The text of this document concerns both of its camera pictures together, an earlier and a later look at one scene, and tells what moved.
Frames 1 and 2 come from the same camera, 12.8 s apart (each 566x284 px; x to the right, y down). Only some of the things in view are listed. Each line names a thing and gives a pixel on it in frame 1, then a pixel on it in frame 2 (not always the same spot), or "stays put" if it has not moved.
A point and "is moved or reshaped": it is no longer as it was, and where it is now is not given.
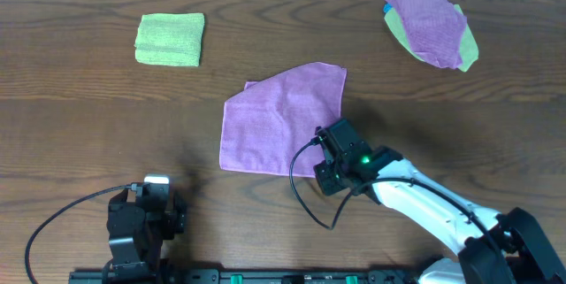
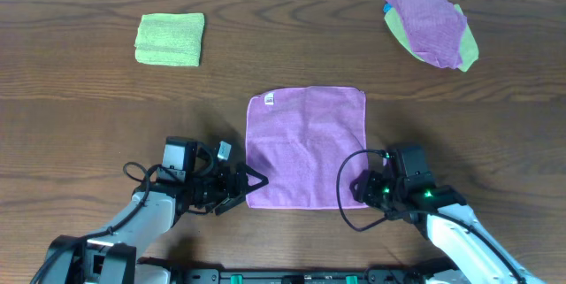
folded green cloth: [170, 39] stays put
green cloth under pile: [470, 52] stays put
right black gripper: [325, 184] to [366, 180]
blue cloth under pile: [386, 7] stays put
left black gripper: [175, 218] to [239, 188]
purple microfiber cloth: [263, 124] is moved or reshaped
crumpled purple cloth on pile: [435, 28] stays put
